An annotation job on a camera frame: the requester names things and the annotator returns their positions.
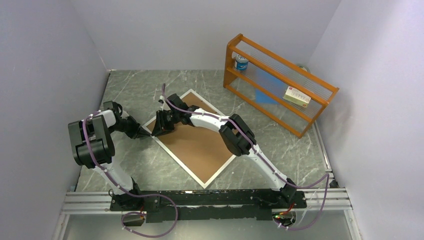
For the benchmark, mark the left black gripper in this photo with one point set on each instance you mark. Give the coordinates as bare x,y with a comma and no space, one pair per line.
138,131

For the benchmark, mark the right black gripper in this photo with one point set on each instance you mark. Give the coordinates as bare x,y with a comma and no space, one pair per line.
161,125

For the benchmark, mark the white picture frame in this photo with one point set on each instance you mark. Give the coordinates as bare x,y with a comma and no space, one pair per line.
188,145

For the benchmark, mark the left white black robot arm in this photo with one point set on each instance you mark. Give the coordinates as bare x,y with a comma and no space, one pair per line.
93,147

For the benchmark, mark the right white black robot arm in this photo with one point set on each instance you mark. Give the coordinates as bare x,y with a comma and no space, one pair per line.
235,133

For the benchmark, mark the blue white can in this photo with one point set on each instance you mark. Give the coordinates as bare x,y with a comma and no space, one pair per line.
241,63

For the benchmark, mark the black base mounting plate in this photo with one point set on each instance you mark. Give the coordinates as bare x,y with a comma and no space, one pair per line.
216,204

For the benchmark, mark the small cream red box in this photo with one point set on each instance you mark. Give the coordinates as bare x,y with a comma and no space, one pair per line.
297,97

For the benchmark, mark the orange wooden shelf rack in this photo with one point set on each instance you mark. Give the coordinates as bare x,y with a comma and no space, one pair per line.
265,81

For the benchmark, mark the tape roll behind shelf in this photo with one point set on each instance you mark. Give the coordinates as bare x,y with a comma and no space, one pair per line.
305,68

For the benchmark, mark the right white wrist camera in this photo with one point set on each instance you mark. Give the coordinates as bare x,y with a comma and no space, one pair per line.
163,101

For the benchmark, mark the aluminium rail frame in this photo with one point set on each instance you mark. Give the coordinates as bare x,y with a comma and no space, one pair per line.
86,213

